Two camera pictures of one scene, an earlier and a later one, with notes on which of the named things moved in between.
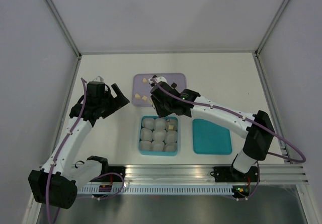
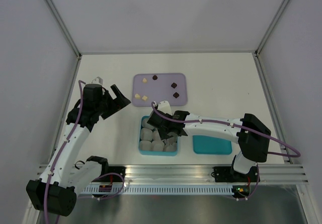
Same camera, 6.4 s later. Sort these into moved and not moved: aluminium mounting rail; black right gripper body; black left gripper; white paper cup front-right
Moved: black right gripper body
Not moved: black left gripper; aluminium mounting rail; white paper cup front-right
